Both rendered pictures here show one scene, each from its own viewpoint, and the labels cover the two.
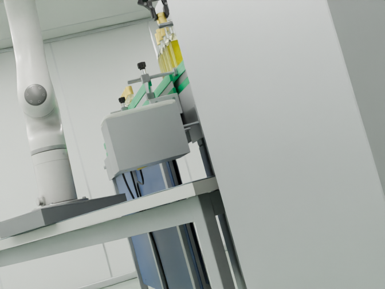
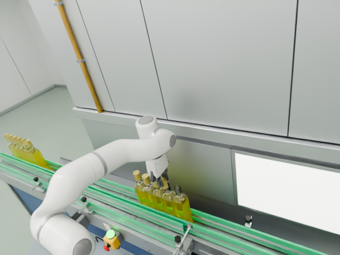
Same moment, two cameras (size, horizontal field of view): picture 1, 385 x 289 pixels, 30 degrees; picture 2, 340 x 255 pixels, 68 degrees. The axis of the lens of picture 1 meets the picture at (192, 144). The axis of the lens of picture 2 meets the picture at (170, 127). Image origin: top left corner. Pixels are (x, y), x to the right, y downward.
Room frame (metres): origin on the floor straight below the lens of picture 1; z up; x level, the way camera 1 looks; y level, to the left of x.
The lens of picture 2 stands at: (1.76, 0.45, 2.14)
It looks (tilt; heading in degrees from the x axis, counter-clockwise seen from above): 32 degrees down; 321
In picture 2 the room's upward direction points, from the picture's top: 13 degrees counter-clockwise
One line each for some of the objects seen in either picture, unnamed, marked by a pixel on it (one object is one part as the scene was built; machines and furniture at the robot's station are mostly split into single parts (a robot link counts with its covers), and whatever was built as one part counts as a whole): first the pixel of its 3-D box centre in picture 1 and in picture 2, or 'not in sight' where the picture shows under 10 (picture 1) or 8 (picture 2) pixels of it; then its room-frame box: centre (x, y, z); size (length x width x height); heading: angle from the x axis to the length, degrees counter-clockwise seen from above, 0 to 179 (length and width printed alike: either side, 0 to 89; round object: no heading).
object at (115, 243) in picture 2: not in sight; (113, 240); (2.73, 0.23, 0.96); 0.07 x 0.07 x 0.07; 13
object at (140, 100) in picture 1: (122, 127); (57, 191); (3.21, 0.28, 1.09); 1.75 x 0.01 x 0.08; 13
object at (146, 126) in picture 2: not in sight; (150, 134); (2.46, -0.01, 1.61); 0.09 x 0.08 x 0.13; 9
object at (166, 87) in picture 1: (138, 123); (67, 183); (3.22, 0.21, 1.09); 1.75 x 0.01 x 0.08; 13
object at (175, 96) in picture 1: (165, 106); (186, 250); (2.33, 0.05, 1.02); 0.09 x 0.04 x 0.07; 103
